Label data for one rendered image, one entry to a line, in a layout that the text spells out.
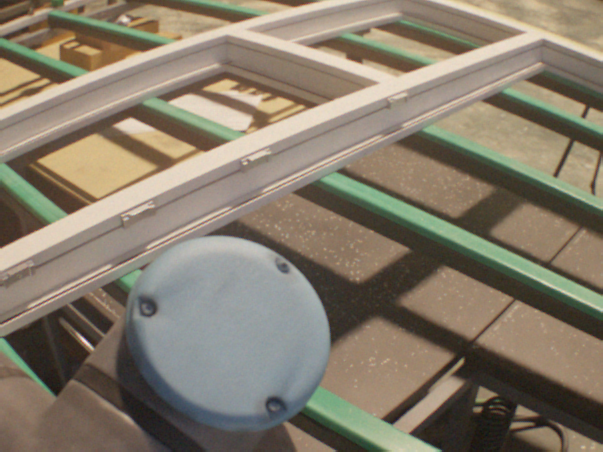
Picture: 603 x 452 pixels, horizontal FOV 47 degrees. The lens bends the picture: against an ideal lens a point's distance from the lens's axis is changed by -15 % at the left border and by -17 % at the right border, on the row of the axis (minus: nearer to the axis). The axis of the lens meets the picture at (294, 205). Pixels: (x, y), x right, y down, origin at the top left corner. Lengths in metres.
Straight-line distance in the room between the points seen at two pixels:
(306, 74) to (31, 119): 0.50
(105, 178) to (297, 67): 0.49
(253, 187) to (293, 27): 0.64
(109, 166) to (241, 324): 1.37
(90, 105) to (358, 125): 0.47
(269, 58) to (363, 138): 0.31
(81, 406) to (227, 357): 0.07
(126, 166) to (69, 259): 0.80
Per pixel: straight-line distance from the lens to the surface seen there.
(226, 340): 0.32
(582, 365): 1.26
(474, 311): 1.33
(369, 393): 1.16
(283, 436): 0.50
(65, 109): 1.32
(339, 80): 1.32
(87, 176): 1.66
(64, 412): 0.34
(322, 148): 1.13
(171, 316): 0.32
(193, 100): 1.96
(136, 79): 1.40
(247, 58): 1.48
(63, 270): 0.90
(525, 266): 0.96
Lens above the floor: 1.39
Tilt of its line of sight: 30 degrees down
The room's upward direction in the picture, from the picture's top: straight up
